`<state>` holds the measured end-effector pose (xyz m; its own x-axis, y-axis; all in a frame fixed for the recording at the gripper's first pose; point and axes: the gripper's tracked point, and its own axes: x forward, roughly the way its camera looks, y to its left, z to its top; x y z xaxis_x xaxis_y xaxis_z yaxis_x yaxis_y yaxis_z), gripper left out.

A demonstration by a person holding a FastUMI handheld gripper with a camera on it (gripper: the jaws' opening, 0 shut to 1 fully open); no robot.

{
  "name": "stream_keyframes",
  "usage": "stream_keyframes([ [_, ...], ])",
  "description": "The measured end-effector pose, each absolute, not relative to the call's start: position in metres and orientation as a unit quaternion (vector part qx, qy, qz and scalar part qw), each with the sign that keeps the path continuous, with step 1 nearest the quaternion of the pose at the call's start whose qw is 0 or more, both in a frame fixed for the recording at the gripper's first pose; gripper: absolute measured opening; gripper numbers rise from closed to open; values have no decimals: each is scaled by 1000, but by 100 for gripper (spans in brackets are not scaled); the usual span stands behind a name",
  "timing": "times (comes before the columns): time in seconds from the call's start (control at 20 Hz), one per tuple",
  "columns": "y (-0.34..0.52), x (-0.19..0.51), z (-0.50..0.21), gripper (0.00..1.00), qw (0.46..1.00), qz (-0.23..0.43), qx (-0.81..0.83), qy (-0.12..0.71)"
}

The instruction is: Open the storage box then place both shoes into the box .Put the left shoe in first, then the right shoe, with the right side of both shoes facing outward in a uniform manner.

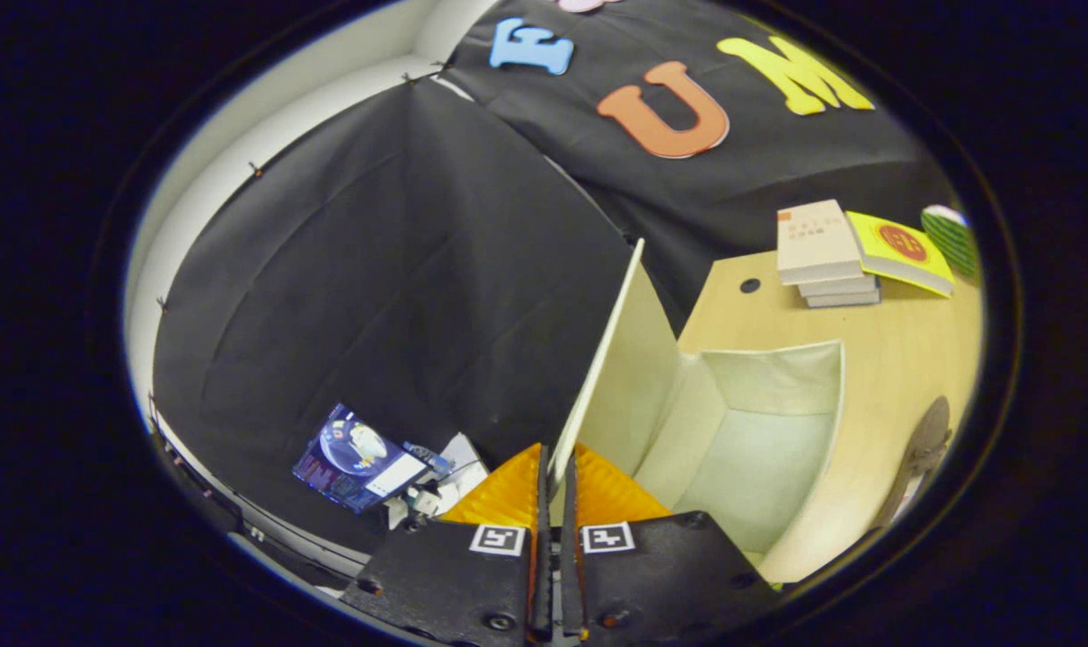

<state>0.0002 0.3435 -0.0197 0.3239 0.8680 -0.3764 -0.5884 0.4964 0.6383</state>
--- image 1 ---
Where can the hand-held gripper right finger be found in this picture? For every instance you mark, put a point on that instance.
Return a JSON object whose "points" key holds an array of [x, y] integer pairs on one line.
{"points": [[669, 575]]}

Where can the pale fabric storage box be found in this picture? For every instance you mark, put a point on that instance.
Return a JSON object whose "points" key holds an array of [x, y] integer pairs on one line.
{"points": [[750, 449]]}

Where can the yellow book with red circle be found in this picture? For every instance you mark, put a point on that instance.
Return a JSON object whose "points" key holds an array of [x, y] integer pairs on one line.
{"points": [[898, 252]]}

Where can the brown fuzzy shoe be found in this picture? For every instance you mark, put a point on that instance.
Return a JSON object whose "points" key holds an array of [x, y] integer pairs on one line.
{"points": [[921, 449]]}

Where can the beige cover book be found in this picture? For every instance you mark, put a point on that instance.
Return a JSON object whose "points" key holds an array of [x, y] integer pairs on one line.
{"points": [[818, 243]]}

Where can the white cover book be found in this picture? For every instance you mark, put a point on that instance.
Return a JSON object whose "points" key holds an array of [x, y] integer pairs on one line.
{"points": [[838, 286]]}

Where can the watermelon slice plush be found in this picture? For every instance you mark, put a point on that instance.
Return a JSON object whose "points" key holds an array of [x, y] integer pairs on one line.
{"points": [[952, 238]]}

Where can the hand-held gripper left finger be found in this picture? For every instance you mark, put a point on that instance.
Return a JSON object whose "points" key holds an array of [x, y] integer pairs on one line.
{"points": [[445, 584]]}

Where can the grey blue book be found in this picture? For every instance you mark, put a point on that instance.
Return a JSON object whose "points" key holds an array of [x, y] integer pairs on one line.
{"points": [[844, 299]]}

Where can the black backdrop cloth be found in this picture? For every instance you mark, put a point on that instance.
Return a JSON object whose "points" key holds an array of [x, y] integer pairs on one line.
{"points": [[400, 270]]}

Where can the blue globe print box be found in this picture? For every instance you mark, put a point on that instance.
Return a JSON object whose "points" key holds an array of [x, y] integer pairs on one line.
{"points": [[355, 458]]}

